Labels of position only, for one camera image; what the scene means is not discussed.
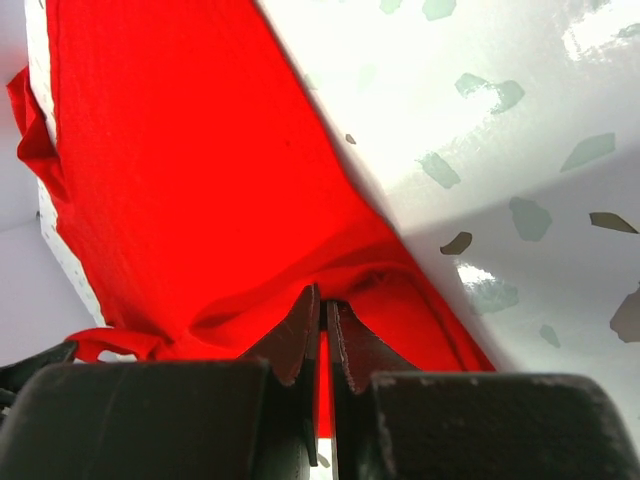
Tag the red t shirt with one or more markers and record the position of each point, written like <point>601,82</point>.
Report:
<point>196,184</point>

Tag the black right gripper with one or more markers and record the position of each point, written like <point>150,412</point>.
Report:
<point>249,418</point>

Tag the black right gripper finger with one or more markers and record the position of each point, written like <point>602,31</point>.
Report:
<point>393,421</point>

